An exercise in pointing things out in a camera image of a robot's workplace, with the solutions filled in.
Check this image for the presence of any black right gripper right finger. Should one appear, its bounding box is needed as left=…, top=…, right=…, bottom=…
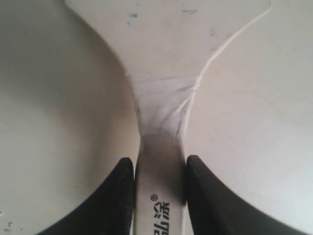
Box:
left=186, top=155, right=293, bottom=235

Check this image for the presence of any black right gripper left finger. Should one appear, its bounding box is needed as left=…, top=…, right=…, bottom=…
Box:
left=40, top=158, right=134, bottom=235

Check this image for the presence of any white paint brush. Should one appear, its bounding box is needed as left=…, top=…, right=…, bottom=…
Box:
left=66, top=0, right=271, bottom=235

